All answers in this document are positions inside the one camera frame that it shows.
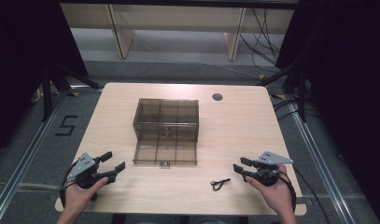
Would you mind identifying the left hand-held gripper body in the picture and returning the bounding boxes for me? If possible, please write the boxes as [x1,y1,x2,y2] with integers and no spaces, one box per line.
[65,151,118,190]

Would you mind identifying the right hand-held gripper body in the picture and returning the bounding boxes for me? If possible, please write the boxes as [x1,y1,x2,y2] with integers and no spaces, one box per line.
[244,150,294,188]

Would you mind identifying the small black looped cord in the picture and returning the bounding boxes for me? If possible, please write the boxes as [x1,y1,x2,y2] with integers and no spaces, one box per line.
[209,177,232,192]

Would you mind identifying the transparent brown divided drawer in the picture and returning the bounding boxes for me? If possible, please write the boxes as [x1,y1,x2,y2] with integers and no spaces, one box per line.
[133,135,199,169]

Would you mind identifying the person's left hand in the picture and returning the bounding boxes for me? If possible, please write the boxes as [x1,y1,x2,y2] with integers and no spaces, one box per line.
[63,176,109,217]

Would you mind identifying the person's right hand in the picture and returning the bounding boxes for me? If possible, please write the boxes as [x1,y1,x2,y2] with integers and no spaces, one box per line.
[245,164,297,217]

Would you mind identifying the transparent brown drawer box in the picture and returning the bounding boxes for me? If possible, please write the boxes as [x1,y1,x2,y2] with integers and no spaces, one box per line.
[132,97,200,145]

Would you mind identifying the black metal stand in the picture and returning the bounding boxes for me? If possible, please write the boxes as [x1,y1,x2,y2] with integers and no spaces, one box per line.
[40,61,104,123]
[255,61,307,123]

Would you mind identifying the dark curtain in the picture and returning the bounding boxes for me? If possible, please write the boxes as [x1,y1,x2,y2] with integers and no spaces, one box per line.
[0,0,90,160]
[274,0,380,224]

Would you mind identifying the light wooden shelf unit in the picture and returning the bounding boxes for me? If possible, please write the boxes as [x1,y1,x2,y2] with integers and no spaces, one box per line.
[60,3,296,63]

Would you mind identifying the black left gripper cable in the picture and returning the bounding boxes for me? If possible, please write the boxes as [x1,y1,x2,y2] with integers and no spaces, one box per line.
[59,160,80,210]

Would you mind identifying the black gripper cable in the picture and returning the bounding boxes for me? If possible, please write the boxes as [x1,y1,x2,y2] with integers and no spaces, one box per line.
[277,165,331,224]
[59,160,80,210]

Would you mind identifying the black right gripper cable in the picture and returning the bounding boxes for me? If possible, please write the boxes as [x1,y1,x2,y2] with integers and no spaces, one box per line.
[277,165,331,224]

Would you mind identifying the aluminium floor rail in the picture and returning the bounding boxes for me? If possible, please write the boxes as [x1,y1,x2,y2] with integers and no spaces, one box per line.
[0,89,69,224]
[286,102,358,224]

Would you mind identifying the black floor cables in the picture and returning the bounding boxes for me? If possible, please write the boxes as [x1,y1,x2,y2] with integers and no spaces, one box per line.
[272,98,320,121]

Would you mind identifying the black hanging cables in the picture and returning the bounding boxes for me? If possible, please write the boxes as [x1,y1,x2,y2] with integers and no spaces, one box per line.
[239,7,283,73]

